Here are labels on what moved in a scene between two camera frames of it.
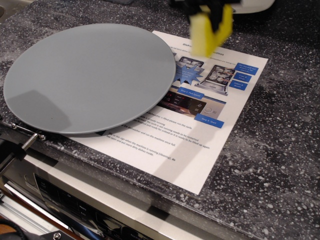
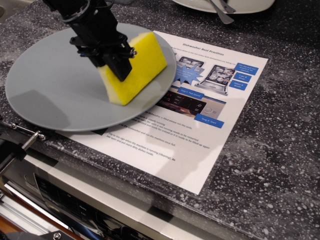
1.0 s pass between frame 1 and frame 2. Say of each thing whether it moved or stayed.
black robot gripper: moved
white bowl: stayed
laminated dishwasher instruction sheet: stayed
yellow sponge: moved
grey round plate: stayed
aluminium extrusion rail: stayed
